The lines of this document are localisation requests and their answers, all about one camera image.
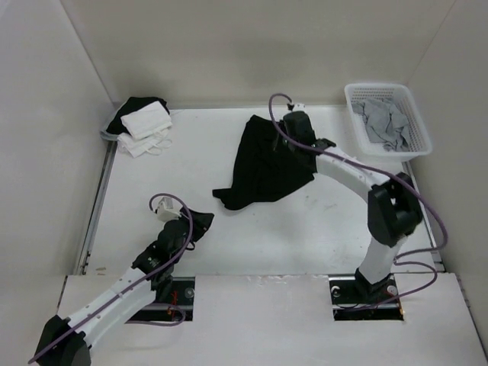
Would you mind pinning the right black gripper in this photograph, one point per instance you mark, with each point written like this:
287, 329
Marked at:
277, 146

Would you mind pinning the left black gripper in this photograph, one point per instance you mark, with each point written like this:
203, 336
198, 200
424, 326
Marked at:
200, 223

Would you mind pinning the black tank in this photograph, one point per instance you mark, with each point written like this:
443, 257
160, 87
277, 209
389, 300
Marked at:
262, 173
114, 125

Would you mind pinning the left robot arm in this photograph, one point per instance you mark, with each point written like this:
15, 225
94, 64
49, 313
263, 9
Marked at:
73, 340

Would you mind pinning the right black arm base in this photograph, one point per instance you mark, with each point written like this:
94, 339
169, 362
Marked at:
348, 304

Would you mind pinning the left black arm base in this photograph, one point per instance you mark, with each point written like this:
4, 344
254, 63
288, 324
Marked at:
180, 293

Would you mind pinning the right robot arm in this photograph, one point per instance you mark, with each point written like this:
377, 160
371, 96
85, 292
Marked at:
393, 211

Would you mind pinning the lower folded white tank top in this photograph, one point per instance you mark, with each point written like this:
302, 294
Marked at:
153, 144

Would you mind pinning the folded white tank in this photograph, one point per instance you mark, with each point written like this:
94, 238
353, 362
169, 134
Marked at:
153, 144
147, 121

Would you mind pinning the grey tank top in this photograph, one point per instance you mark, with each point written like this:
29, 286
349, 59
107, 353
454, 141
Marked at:
384, 123

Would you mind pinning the upper folded white tank top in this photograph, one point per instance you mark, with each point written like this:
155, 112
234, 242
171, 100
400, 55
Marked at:
147, 121

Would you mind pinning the folded black tank top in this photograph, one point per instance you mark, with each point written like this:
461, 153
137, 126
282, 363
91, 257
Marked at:
114, 125

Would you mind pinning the white plastic basket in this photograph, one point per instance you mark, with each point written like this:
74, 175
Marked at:
420, 141

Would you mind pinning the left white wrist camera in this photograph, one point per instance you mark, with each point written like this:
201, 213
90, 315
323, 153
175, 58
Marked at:
166, 211

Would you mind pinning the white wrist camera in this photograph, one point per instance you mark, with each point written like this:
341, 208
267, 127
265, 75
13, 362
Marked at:
166, 211
293, 107

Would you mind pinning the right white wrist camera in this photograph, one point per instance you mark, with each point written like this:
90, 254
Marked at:
293, 107

